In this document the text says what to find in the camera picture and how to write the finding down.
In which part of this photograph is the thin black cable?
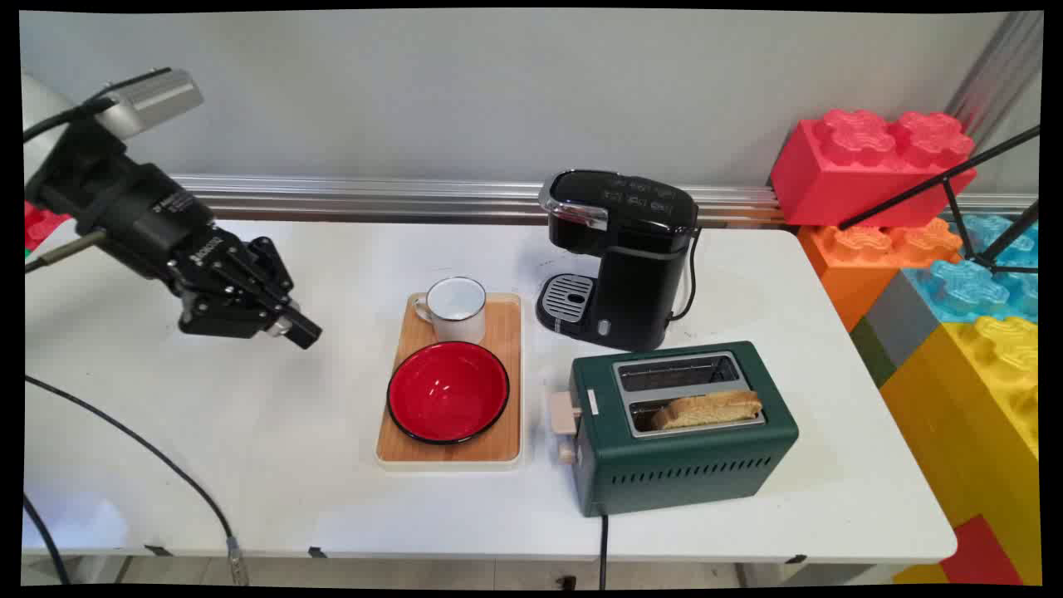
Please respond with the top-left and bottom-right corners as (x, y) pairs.
(23, 495), (72, 586)

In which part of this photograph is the wooden serving tray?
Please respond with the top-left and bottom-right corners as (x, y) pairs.
(375, 291), (525, 472)

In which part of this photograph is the black tripod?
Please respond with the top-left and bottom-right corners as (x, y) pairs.
(839, 125), (1042, 275)

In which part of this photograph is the aluminium upright profile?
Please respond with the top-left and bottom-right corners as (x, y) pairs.
(945, 12), (1044, 150)

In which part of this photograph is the black coffee machine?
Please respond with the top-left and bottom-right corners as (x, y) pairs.
(536, 169), (701, 352)

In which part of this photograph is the white enamel mug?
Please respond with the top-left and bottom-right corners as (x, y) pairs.
(413, 277), (488, 346)

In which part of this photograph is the black cable with connector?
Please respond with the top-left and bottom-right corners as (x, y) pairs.
(25, 375), (250, 586)

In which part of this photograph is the orange giant toy brick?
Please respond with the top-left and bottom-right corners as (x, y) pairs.
(798, 218), (964, 333)

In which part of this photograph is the green two-slot toaster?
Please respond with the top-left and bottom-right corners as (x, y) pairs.
(548, 341), (800, 518)

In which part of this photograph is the black coffee machine cable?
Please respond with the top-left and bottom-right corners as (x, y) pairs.
(669, 226), (703, 322)

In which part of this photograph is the yellow giant toy brick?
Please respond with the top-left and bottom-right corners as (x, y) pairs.
(880, 316), (1042, 586)

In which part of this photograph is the small red toy brick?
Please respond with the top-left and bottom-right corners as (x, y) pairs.
(25, 201), (74, 252)

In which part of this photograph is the blue giant toy brick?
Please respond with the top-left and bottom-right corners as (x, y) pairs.
(904, 213), (1041, 325)

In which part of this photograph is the red giant toy brick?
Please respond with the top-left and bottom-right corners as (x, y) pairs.
(770, 109), (977, 228)

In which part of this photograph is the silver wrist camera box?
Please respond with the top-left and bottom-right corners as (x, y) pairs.
(93, 68), (205, 140)

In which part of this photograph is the toasted bread slice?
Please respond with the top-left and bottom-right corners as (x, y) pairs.
(650, 390), (763, 431)

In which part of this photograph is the aluminium rail profile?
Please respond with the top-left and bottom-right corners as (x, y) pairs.
(166, 174), (1039, 228)

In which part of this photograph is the red enamel bowl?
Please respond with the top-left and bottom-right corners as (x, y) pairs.
(387, 341), (511, 446)

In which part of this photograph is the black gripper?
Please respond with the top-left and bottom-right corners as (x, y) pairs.
(25, 121), (323, 350)

